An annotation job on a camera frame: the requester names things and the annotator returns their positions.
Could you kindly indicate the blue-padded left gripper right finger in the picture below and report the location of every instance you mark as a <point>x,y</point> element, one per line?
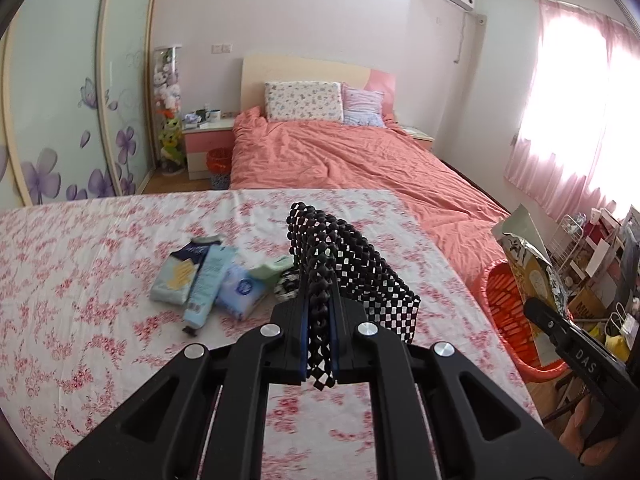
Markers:
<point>349,363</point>

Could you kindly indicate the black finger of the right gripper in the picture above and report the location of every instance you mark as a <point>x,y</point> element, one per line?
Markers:
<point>604,374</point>

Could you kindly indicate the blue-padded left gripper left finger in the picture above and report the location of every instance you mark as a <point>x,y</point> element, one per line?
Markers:
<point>288,361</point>

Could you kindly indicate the black white floral scrunchie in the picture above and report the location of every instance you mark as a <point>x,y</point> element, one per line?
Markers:
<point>287,285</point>

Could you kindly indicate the black checkered mesh mat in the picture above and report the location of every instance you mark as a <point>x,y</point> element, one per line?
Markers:
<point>336,263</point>

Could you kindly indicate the yellow foil snack bag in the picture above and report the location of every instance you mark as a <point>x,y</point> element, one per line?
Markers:
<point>529,261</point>

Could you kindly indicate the cracker snack bag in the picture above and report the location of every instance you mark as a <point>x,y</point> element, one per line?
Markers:
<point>180,269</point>

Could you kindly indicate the orange plastic trash basket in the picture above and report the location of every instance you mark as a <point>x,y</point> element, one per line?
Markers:
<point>497,294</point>

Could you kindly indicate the blue tissue pack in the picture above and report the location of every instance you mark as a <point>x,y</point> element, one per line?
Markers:
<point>240,293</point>

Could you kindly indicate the light green sock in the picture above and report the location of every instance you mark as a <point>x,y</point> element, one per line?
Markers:
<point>270,271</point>

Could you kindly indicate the light blue cream tube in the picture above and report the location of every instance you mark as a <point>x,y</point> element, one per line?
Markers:
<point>206,286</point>

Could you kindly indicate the salmon pink duvet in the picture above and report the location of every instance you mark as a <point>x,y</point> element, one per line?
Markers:
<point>317,154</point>

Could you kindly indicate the small red mesh bin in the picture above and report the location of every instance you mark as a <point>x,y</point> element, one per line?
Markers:
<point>219,165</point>

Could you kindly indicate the floral white bed sheet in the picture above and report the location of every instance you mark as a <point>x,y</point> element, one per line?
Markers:
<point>80,333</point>

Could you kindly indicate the pink white nightstand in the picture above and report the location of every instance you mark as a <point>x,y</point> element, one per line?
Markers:
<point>199,141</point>

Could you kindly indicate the pink curtain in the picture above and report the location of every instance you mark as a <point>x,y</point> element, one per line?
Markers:
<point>578,143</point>

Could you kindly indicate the pink striped pillow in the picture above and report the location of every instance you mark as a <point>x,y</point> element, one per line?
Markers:
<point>362,107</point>

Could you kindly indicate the white mug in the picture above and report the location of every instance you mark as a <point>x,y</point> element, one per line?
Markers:
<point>214,115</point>

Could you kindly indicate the floral print pillow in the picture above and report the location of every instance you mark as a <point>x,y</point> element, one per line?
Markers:
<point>290,101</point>

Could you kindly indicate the beige pink headboard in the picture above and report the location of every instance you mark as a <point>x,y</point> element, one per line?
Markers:
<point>260,67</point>

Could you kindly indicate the clear tube of plush toys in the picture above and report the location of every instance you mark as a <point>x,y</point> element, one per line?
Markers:
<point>167,110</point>

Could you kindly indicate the flower-patterned sliding wardrobe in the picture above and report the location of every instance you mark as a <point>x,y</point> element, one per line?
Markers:
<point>74,101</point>

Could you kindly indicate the white wire rack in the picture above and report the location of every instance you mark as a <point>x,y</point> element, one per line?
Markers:
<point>564,251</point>

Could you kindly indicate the white wall outlet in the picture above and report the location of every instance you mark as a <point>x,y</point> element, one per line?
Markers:
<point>221,48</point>

